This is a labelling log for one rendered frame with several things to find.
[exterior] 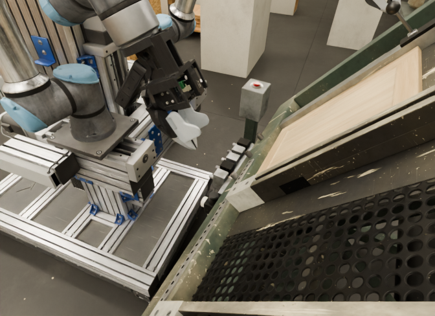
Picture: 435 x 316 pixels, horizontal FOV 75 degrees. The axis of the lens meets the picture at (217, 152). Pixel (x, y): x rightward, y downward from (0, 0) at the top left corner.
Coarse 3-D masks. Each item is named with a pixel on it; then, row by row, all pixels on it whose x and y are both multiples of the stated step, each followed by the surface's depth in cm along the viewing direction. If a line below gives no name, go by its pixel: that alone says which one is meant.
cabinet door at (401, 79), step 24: (384, 72) 90; (408, 72) 77; (336, 96) 106; (360, 96) 90; (384, 96) 77; (408, 96) 67; (312, 120) 106; (336, 120) 89; (360, 120) 77; (288, 144) 106; (312, 144) 89; (264, 168) 104
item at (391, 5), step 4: (388, 4) 84; (392, 4) 83; (396, 4) 83; (388, 8) 84; (392, 8) 84; (396, 8) 83; (388, 12) 85; (392, 12) 84; (396, 12) 84; (400, 16) 85; (400, 20) 86; (404, 20) 85; (404, 24) 86; (408, 28) 86; (416, 28) 86; (412, 32) 86; (416, 32) 85; (408, 36) 87
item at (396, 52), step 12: (420, 36) 84; (432, 36) 83; (396, 48) 91; (408, 48) 87; (420, 48) 86; (384, 60) 92; (360, 72) 100; (372, 72) 96; (348, 84) 102; (324, 96) 109; (312, 108) 115; (288, 120) 123
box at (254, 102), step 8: (256, 80) 152; (248, 88) 146; (264, 88) 146; (248, 96) 147; (256, 96) 145; (264, 96) 146; (240, 104) 153; (248, 104) 150; (256, 104) 148; (264, 104) 152; (240, 112) 156; (248, 112) 153; (256, 112) 151; (264, 112) 158; (256, 120) 154
